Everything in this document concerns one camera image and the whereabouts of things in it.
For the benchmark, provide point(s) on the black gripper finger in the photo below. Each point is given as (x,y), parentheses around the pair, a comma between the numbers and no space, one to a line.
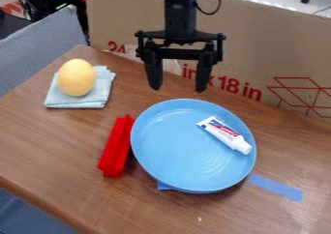
(204,71)
(154,69)

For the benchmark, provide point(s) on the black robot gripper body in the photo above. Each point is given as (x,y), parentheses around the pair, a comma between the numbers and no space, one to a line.
(181,41)

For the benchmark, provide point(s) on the red rectangular block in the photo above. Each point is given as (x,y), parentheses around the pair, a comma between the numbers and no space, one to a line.
(117,148)

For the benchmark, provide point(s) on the black robot base with lights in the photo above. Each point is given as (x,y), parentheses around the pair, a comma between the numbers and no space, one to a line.
(37,9)

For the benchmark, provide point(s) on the yellow egg shaped object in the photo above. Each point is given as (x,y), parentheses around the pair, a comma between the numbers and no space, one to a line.
(77,77)

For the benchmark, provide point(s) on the blue plastic plate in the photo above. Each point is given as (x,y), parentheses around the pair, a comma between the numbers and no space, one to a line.
(181,155)

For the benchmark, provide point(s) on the light blue folded cloth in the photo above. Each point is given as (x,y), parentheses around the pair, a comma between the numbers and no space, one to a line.
(94,99)

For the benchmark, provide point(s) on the white toothpaste tube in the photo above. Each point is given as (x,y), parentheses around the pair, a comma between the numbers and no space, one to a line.
(226,134)

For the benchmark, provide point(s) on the grey fabric panel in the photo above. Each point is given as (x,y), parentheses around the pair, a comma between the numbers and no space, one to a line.
(37,45)

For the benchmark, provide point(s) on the blue tape strip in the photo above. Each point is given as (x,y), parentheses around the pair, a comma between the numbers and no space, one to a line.
(276,187)

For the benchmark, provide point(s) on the brown cardboard box wall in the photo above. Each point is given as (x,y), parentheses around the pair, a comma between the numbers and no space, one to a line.
(277,51)

